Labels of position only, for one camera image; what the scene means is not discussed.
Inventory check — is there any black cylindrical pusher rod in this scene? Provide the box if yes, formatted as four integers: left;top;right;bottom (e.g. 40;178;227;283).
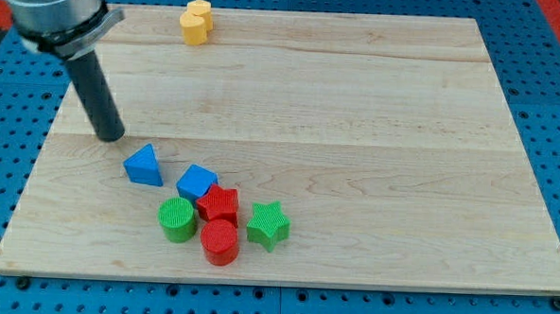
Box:
64;50;125;142

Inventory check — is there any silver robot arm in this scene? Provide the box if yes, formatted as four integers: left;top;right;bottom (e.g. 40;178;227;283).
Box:
5;0;125;142

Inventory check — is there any yellow heart block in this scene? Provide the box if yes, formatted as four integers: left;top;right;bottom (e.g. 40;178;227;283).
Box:
179;0;214;45

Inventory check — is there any blue triangle block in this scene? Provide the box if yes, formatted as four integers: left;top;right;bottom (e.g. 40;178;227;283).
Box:
122;144;164;187

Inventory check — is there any blue cube block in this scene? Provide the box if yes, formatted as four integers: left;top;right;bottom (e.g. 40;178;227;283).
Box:
176;165;219;205

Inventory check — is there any green cylinder block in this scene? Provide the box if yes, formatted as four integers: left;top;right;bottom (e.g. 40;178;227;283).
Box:
157;197;197;243

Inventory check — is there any red star block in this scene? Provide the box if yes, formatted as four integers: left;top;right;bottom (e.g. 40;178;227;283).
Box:
196;183;239;228

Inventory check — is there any red cylinder block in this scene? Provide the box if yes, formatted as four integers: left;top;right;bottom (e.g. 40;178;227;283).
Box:
200;219;239;266

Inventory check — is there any green star block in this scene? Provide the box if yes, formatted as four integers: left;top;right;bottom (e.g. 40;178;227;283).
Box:
246;201;290;253

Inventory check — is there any wooden board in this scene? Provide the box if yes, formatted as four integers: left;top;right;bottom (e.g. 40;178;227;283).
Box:
0;6;560;296

